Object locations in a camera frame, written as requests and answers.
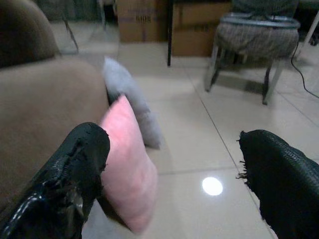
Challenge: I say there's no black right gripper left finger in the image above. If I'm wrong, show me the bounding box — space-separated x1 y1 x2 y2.
0 121 111 239

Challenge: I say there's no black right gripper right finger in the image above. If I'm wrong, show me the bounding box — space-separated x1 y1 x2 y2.
236 129 319 239

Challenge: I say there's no pink pillow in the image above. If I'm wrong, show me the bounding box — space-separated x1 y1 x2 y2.
99 95 160 234

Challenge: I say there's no brown sofa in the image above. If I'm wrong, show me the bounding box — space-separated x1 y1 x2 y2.
0 0 110 220

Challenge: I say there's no grey pillow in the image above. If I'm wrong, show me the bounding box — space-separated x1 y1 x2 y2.
102 56 161 150

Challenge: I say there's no chair with striped grey cover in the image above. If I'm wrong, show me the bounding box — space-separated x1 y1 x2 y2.
204 0 301 105

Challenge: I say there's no white furniture leg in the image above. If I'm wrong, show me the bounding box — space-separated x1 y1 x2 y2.
303 17 319 48

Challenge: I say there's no cardboard box with purple print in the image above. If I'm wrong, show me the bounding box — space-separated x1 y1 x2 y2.
117 0 168 43

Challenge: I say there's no large brown cardboard box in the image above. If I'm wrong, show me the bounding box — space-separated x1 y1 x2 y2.
171 1 231 57

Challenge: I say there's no black floor cable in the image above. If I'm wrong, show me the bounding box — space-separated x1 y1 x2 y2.
290 41 319 98

